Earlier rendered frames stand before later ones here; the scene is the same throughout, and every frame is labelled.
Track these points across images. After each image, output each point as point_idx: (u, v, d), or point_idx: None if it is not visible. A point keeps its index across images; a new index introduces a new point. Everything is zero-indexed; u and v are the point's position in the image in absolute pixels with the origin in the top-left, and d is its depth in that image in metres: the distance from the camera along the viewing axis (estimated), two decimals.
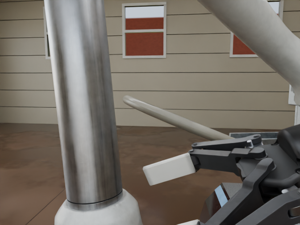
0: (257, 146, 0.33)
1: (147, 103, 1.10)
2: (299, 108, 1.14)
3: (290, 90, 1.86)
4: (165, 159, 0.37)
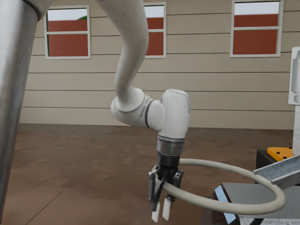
0: (155, 173, 0.85)
1: None
2: None
3: (292, 90, 1.83)
4: (157, 212, 0.87)
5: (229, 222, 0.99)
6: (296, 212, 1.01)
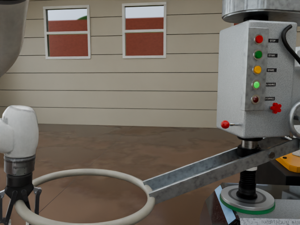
0: (2, 193, 0.81)
1: (63, 170, 1.13)
2: (218, 109, 1.12)
3: None
4: None
5: (229, 222, 0.99)
6: (296, 212, 1.01)
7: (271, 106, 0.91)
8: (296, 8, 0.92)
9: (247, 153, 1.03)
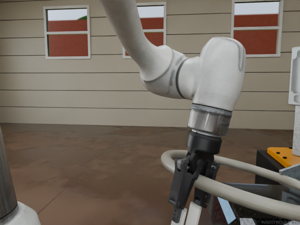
0: (186, 162, 0.55)
1: (175, 150, 0.88)
2: None
3: (291, 90, 1.85)
4: (181, 224, 0.55)
5: (229, 222, 0.99)
6: None
7: None
8: None
9: None
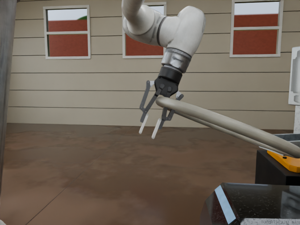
0: (152, 82, 0.86)
1: None
2: None
3: (292, 90, 1.84)
4: (143, 123, 0.85)
5: (229, 222, 0.99)
6: (296, 212, 1.01)
7: None
8: None
9: None
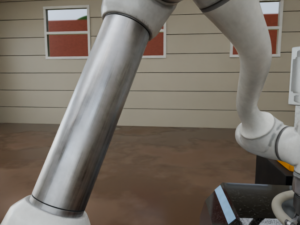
0: (295, 222, 0.66)
1: (273, 200, 0.86)
2: None
3: (298, 91, 1.77)
4: None
5: (229, 222, 0.99)
6: None
7: None
8: None
9: None
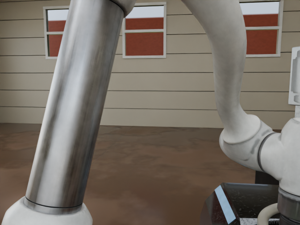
0: None
1: (260, 215, 0.76)
2: None
3: (294, 91, 1.80)
4: None
5: (229, 222, 0.99)
6: None
7: None
8: None
9: None
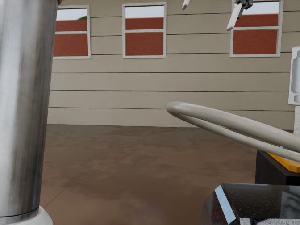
0: None
1: None
2: None
3: (291, 90, 1.85)
4: None
5: (229, 222, 0.99)
6: (296, 212, 1.01)
7: None
8: None
9: None
